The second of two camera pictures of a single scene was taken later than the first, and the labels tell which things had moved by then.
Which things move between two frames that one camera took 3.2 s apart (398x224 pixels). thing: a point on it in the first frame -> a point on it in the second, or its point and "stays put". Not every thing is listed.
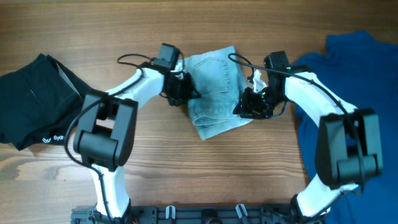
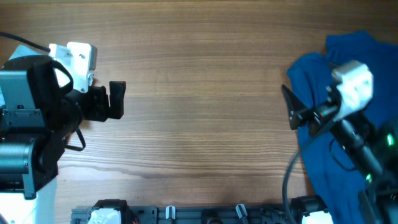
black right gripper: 250,107 -> 293,102
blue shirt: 363,71 stays put
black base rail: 198,214 stays put
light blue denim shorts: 219,80 -> 56,52
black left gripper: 189,93 -> 102,110
